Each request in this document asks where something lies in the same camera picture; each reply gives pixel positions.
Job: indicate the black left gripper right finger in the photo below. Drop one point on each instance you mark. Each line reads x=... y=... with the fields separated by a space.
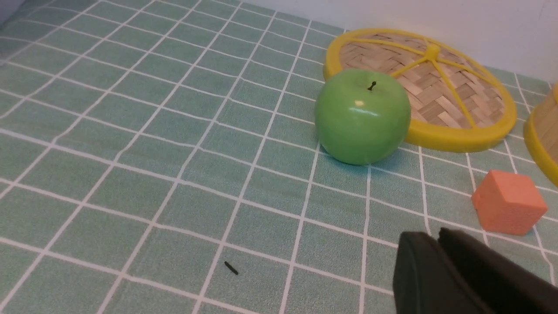
x=504 y=286

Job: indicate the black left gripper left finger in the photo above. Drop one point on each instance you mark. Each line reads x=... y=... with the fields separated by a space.
x=425 y=281

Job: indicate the yellow bamboo steamer tray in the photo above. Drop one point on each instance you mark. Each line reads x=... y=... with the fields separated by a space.
x=541 y=135

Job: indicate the yellow bamboo steamer lid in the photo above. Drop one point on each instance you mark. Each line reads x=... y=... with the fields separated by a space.
x=457 y=105

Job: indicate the orange cube block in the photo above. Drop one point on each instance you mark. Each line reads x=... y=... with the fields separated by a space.
x=508 y=203

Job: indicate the green toy apple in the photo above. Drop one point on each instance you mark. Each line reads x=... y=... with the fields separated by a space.
x=361 y=116

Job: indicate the small black debris piece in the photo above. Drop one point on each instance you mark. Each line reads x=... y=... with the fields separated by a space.
x=231 y=268

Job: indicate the green checked tablecloth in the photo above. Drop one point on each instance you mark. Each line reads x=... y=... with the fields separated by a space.
x=145 y=142

